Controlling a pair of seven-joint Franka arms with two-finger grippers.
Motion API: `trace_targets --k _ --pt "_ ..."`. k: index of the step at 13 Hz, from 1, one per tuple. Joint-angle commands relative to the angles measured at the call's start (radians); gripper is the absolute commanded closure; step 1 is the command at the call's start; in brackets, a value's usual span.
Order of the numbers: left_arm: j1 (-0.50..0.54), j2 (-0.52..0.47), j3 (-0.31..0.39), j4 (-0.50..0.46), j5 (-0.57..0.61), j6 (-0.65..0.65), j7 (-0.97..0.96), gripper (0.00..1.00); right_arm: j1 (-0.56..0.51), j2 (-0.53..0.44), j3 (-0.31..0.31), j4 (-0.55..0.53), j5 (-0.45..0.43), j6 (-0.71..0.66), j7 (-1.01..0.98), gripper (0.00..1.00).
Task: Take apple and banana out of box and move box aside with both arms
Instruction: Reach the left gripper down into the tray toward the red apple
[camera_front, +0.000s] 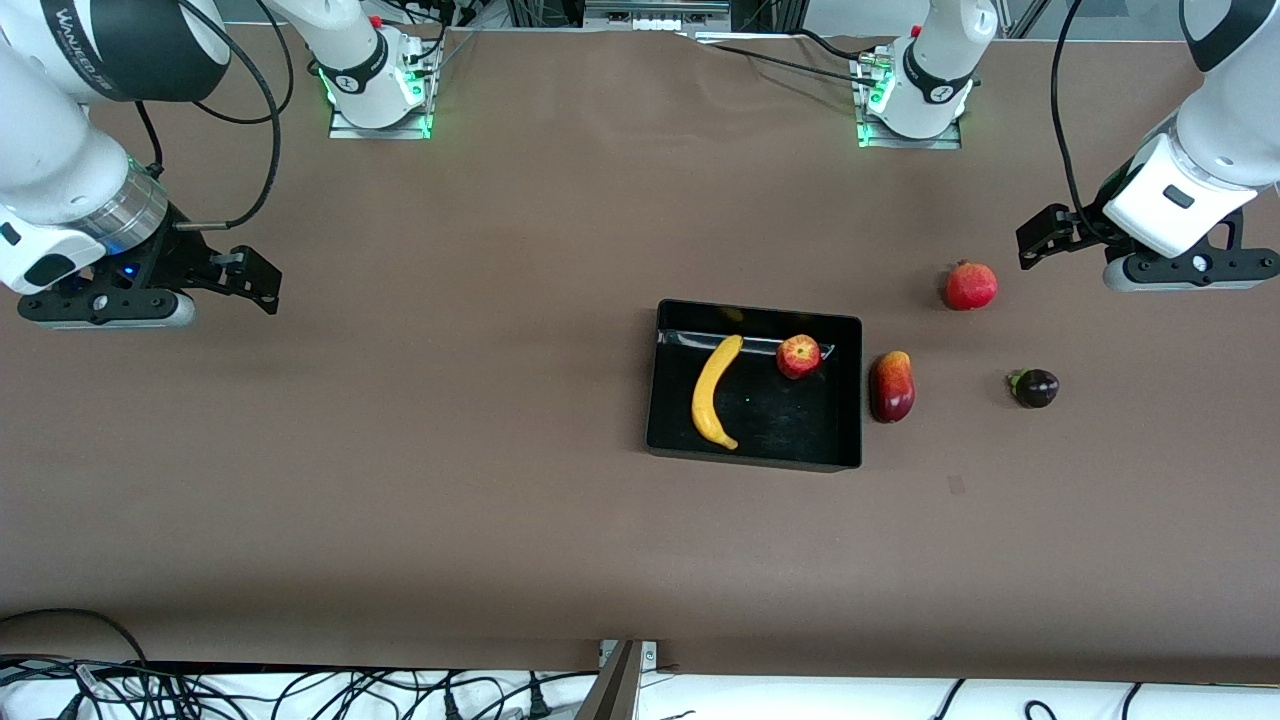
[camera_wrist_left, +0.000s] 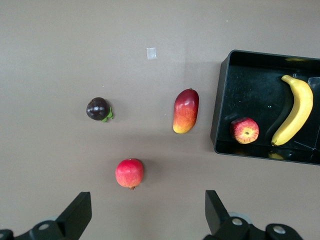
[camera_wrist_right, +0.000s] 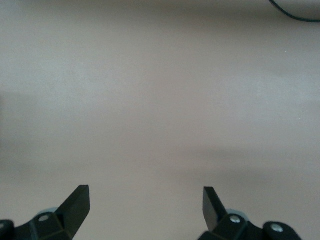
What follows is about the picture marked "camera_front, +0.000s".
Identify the black looping cable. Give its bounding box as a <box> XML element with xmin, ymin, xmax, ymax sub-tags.
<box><xmin>0</xmin><ymin>608</ymin><xmax>151</xmax><ymax>669</ymax></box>

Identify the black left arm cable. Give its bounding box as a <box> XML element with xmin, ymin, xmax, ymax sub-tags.
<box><xmin>1050</xmin><ymin>0</ymin><xmax>1136</xmax><ymax>251</ymax></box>

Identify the yellow banana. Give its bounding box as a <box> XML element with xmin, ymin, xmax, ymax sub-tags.
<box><xmin>691</xmin><ymin>334</ymin><xmax>745</xmax><ymax>451</ymax></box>

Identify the black rectangular plastic tray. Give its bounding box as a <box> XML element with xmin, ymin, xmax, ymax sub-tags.
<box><xmin>645</xmin><ymin>298</ymin><xmax>864</xmax><ymax>473</ymax></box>

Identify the short black cable on table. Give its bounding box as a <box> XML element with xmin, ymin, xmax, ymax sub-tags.
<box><xmin>795</xmin><ymin>28</ymin><xmax>896</xmax><ymax>61</ymax></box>

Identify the dark purple mangosteen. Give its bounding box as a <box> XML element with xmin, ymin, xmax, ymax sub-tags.
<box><xmin>1007</xmin><ymin>368</ymin><xmax>1061</xmax><ymax>410</ymax></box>

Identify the small red apple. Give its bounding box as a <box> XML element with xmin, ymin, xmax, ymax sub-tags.
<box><xmin>776</xmin><ymin>334</ymin><xmax>823</xmax><ymax>381</ymax></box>

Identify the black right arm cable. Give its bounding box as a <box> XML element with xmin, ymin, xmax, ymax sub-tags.
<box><xmin>133</xmin><ymin>0</ymin><xmax>297</xmax><ymax>233</ymax></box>

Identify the red pomegranate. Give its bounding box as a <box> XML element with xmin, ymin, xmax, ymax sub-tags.
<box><xmin>943</xmin><ymin>260</ymin><xmax>999</xmax><ymax>312</ymax></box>

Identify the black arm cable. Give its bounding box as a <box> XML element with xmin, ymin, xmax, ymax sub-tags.
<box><xmin>1050</xmin><ymin>0</ymin><xmax>1136</xmax><ymax>251</ymax></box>
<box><xmin>133</xmin><ymin>0</ymin><xmax>297</xmax><ymax>233</ymax></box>

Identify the tangled black cable bundle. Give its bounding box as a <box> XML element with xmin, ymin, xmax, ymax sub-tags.
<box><xmin>0</xmin><ymin>655</ymin><xmax>601</xmax><ymax>720</ymax></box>

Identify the dark metal pole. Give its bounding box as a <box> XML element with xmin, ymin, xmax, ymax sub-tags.
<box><xmin>575</xmin><ymin>640</ymin><xmax>642</xmax><ymax>720</ymax></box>

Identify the white power strip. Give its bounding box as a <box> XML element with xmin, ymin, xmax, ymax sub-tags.
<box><xmin>583</xmin><ymin>0</ymin><xmax>733</xmax><ymax>31</ymax></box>

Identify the long black cable on table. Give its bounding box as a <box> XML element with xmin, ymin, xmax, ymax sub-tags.
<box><xmin>690</xmin><ymin>35</ymin><xmax>881</xmax><ymax>89</ymax></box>

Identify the red yellow mango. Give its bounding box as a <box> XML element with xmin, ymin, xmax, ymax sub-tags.
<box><xmin>868</xmin><ymin>350</ymin><xmax>917</xmax><ymax>424</ymax></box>

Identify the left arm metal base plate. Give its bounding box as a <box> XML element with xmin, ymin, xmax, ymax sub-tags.
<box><xmin>855</xmin><ymin>55</ymin><xmax>964</xmax><ymax>151</ymax></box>

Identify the brown table cover sheet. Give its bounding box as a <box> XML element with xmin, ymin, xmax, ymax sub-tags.
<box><xmin>0</xmin><ymin>20</ymin><xmax>1280</xmax><ymax>673</ymax></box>

